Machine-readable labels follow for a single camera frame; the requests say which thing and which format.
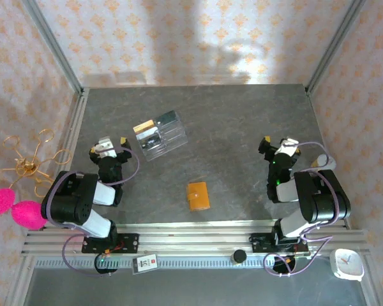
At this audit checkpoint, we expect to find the orange leather card holder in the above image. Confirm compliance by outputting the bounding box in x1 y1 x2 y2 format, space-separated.
186 181 211 212

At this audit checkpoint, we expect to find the black card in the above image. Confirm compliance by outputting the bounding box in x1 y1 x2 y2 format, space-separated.
155 110 179 127
139 132 163 150

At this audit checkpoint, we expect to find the silver card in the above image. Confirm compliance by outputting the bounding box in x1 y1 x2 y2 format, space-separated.
135 126 159 140

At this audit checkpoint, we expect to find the gold card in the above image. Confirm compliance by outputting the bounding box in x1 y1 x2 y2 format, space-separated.
133 119 156 135

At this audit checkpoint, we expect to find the clear acrylic card stand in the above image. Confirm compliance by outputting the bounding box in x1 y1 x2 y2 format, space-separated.
133 110 188 163

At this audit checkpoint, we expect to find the yellow white can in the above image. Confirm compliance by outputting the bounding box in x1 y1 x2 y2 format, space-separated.
311 154 338 170

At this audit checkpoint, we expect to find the black round knob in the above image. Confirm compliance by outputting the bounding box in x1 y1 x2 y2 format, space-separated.
231 249 247 265

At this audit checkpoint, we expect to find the white number tag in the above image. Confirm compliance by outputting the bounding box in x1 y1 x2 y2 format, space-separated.
132 254 159 275

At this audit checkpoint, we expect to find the white alarm clock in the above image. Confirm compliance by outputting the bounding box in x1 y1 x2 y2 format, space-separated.
329 248 365 282

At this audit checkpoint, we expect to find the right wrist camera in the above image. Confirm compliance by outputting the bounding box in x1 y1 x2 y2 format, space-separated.
273 137 299 157

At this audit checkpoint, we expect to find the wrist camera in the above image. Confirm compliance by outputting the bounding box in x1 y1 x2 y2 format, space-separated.
93 136 116 158
273 137 299 157

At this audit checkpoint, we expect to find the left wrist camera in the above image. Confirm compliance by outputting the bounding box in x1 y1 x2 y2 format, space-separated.
93 136 116 158

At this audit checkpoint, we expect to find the aluminium side rail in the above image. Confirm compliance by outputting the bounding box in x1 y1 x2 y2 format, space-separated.
56 88 90 192

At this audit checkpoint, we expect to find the gold wire stand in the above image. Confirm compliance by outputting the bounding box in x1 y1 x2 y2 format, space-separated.
0 129 74 197

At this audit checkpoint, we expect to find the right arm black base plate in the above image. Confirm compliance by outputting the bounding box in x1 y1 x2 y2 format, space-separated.
250 231 310 256

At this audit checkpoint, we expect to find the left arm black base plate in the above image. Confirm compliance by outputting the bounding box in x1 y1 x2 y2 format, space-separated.
81 233 140 255

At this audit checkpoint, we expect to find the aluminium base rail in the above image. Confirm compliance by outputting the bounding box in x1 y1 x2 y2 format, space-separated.
20 219 371 258

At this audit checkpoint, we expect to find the aluminium frame post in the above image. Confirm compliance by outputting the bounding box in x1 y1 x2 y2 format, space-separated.
20 0 86 96
304 0 368 96

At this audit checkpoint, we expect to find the grey slotted cable duct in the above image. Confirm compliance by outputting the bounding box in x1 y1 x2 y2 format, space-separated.
34 257 336 270

